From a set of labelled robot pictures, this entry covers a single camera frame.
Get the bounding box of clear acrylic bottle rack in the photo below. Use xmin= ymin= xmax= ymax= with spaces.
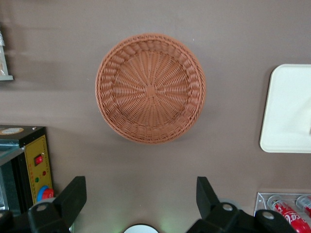
xmin=256 ymin=192 xmax=311 ymax=233

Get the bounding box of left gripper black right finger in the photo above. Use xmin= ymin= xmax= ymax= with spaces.
xmin=186 ymin=176 xmax=294 ymax=233

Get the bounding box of round brown wicker basket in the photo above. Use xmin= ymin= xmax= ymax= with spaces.
xmin=94 ymin=33 xmax=207 ymax=146

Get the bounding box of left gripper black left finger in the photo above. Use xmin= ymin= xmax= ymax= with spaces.
xmin=27 ymin=175 xmax=87 ymax=233

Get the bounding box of beige plastic tray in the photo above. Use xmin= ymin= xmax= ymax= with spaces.
xmin=259 ymin=63 xmax=311 ymax=154

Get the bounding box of red cola bottle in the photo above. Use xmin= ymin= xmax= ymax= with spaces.
xmin=295 ymin=195 xmax=311 ymax=212
xmin=272 ymin=200 xmax=310 ymax=233

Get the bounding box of black machine with yellow panel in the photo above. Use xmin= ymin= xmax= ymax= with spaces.
xmin=0 ymin=124 xmax=55 ymax=215

